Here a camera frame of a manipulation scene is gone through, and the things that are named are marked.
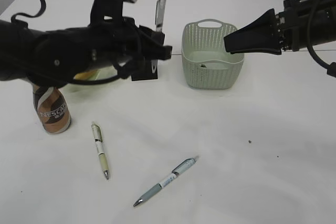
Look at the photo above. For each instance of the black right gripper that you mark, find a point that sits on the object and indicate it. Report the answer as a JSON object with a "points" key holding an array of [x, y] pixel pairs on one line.
{"points": [[262, 35]]}

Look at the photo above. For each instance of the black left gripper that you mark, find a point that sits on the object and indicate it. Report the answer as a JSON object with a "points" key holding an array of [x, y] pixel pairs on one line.
{"points": [[58, 55]]}

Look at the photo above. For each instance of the yellow bread loaf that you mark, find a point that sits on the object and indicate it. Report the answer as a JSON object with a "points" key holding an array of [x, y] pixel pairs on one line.
{"points": [[83, 76]]}

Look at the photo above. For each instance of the brown Nescafe coffee bottle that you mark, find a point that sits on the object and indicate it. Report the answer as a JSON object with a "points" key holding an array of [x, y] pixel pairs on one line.
{"points": [[51, 108]]}

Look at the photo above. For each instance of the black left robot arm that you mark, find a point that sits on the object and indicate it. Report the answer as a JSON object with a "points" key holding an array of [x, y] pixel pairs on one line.
{"points": [[15, 51]]}

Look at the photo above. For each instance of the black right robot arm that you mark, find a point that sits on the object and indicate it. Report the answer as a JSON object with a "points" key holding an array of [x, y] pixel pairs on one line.
{"points": [[274, 33]]}

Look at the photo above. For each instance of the black square pen holder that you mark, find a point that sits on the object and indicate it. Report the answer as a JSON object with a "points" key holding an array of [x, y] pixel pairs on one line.
{"points": [[149, 72]]}

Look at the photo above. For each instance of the pale green ruffled glass plate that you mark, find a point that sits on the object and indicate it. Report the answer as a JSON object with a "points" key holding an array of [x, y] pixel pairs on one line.
{"points": [[98, 74]]}

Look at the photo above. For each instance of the green plastic woven basket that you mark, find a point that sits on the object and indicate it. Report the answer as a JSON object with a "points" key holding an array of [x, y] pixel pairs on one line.
{"points": [[203, 43]]}

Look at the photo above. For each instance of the white and green pen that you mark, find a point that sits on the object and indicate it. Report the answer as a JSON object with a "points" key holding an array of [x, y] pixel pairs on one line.
{"points": [[100, 150]]}

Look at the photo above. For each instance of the blue grey grip pen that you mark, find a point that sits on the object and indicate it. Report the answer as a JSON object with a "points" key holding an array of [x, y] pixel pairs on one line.
{"points": [[174, 174]]}

